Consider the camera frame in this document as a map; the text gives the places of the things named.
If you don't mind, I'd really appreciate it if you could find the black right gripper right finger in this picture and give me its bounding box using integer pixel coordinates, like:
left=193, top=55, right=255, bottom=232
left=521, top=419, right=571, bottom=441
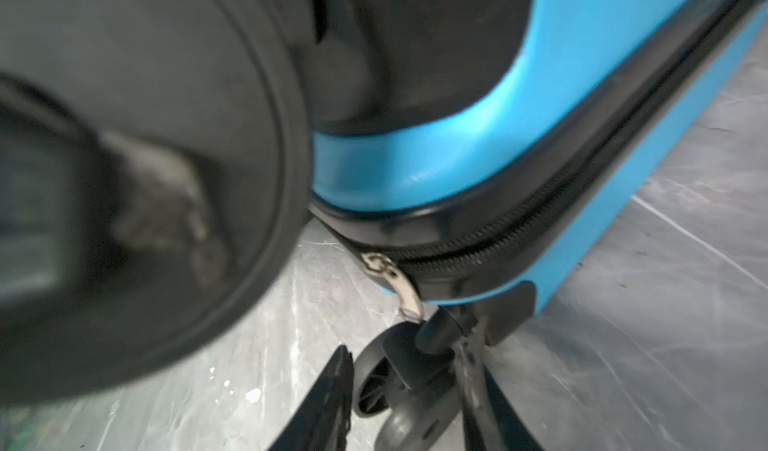
left=454, top=330, right=543, bottom=451

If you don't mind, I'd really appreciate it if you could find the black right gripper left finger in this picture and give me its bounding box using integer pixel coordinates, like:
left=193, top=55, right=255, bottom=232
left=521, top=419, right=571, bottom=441
left=269, top=345, right=354, bottom=451

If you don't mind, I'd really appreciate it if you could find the blue hard-shell suitcase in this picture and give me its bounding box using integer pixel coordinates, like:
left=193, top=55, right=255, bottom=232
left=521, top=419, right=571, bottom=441
left=0, top=0, right=768, bottom=451

